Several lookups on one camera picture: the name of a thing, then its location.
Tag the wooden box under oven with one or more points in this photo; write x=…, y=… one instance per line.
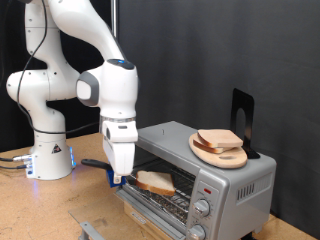
x=151, y=232

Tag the black fabric backdrop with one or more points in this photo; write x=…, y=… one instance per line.
x=86, y=50

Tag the black metal bookend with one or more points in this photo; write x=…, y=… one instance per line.
x=248, y=100

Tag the grey metal pole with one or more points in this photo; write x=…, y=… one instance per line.
x=114, y=16

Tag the round wooden cutting board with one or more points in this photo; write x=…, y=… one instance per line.
x=226, y=160

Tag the grey fabric backdrop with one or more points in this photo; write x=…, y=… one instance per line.
x=216, y=50

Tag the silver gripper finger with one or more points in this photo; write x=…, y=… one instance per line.
x=117, y=179

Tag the silver toaster oven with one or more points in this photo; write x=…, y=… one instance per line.
x=230, y=213

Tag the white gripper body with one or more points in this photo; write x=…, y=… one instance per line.
x=121, y=153

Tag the silver oven knob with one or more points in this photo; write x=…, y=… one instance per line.
x=197, y=232
x=202, y=208

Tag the metal spatula with blue block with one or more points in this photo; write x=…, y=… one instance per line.
x=96, y=164

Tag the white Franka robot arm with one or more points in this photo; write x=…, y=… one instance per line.
x=43, y=86

